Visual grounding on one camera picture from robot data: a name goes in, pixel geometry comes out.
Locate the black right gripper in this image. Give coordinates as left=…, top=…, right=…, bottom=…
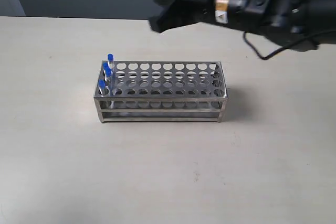
left=148, top=0, right=216, bottom=33

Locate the blue capped tube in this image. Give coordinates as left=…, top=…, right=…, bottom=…
left=108, top=54, right=114, bottom=71
left=103, top=68, right=113, bottom=95
left=102, top=62, right=110, bottom=76
left=98, top=80, right=108, bottom=95

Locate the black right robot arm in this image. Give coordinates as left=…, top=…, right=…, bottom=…
left=149, top=0, right=335, bottom=51

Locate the stainless steel test tube rack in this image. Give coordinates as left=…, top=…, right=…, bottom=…
left=93, top=60, right=228, bottom=123

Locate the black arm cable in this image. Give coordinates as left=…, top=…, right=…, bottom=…
left=243, top=31, right=320, bottom=61

